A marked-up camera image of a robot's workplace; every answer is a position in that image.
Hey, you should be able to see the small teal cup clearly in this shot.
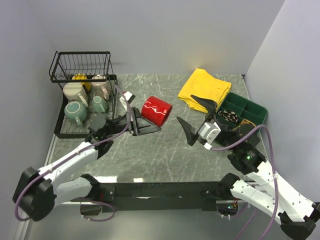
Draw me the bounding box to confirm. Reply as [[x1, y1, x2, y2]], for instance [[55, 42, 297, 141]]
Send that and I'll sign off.
[[92, 95, 109, 113]]

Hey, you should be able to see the red mug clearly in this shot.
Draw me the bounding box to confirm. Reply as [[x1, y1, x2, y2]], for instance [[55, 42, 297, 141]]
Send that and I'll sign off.
[[141, 96, 173, 127]]

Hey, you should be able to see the yellow folded cloth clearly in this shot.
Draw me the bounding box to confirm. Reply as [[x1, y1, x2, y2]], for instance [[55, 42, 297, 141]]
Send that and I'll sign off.
[[177, 68, 232, 113]]

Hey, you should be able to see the black wire dish rack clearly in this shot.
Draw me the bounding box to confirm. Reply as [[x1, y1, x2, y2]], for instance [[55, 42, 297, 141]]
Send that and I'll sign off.
[[49, 51, 118, 139]]

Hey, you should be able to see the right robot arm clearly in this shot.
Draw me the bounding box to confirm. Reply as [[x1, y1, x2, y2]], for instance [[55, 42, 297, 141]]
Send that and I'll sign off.
[[177, 95, 320, 240]]

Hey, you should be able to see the green compartment organizer box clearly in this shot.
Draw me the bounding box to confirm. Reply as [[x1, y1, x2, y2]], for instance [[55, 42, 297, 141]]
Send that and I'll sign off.
[[216, 92, 268, 146]]

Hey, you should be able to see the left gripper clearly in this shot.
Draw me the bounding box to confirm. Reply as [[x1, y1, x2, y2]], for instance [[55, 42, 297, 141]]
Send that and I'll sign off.
[[103, 106, 160, 136]]

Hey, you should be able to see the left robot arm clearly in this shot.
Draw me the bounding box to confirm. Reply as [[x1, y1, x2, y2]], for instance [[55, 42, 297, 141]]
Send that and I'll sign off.
[[12, 107, 161, 222]]

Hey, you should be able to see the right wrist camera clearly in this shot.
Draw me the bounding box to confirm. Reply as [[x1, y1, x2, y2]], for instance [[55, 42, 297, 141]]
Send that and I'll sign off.
[[198, 122, 221, 144]]

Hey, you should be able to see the speckled teal mug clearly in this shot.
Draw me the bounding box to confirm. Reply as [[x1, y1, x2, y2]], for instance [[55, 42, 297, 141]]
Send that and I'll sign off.
[[64, 101, 87, 127]]

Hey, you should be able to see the pink mug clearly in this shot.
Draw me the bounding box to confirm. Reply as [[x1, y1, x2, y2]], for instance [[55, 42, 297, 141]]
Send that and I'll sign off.
[[91, 74, 111, 100]]

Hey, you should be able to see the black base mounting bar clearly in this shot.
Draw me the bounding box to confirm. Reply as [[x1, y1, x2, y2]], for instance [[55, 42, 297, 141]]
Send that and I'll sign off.
[[69, 181, 226, 213]]

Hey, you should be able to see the floral mug green inside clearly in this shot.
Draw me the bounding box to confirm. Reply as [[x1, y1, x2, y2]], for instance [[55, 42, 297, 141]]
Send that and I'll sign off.
[[63, 82, 89, 108]]

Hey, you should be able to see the yellow enamel mug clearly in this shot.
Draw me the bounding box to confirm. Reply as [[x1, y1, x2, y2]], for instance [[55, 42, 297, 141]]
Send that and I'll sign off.
[[72, 73, 92, 92]]

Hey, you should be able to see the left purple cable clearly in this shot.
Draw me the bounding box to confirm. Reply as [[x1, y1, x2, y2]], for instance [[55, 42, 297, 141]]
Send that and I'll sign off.
[[14, 86, 136, 223]]

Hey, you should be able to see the aluminium rail frame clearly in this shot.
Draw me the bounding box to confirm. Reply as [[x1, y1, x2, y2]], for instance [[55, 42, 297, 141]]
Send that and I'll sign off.
[[13, 194, 301, 240]]

